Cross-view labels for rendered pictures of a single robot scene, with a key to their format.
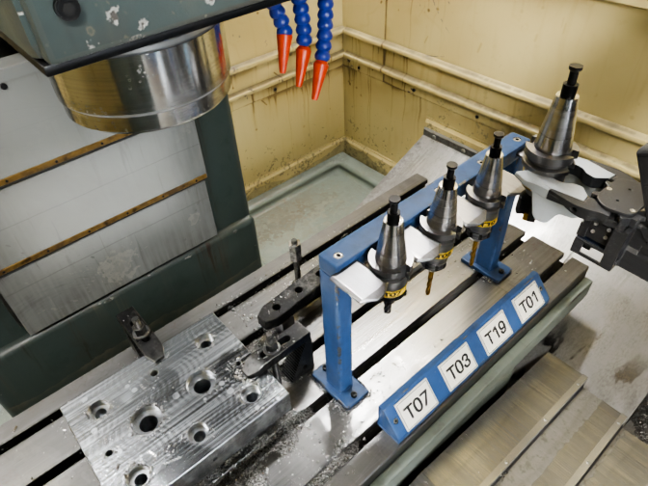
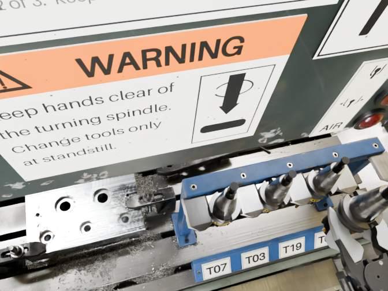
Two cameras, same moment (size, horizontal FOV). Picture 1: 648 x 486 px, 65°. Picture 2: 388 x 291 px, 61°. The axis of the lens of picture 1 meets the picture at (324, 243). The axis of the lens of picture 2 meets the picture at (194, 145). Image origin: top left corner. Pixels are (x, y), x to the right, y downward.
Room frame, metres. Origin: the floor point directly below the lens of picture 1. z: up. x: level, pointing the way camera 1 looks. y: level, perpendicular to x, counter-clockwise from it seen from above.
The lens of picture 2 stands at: (0.26, -0.08, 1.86)
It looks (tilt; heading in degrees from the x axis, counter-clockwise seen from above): 61 degrees down; 16
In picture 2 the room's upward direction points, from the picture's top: 9 degrees clockwise
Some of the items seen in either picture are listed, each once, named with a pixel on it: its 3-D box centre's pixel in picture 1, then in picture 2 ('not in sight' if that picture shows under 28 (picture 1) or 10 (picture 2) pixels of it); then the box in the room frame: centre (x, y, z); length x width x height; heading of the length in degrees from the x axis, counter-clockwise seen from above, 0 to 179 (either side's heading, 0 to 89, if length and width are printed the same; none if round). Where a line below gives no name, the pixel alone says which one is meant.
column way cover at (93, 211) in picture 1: (91, 185); not in sight; (0.82, 0.44, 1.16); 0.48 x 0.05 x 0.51; 129
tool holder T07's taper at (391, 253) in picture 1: (391, 239); (227, 199); (0.51, -0.09, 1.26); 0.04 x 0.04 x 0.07
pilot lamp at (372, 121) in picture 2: not in sight; (370, 120); (0.46, -0.16, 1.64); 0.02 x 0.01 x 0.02; 129
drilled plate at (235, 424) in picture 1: (177, 408); (85, 203); (0.45, 0.25, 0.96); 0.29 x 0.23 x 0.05; 129
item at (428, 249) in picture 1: (417, 245); (249, 201); (0.54, -0.13, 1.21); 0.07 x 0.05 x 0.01; 39
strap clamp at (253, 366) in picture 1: (277, 358); (151, 201); (0.53, 0.09, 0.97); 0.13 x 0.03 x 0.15; 129
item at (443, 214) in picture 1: (445, 203); (280, 186); (0.58, -0.18, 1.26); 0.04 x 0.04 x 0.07
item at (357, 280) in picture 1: (362, 283); (197, 213); (0.47, -0.05, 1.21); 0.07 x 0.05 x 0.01; 39
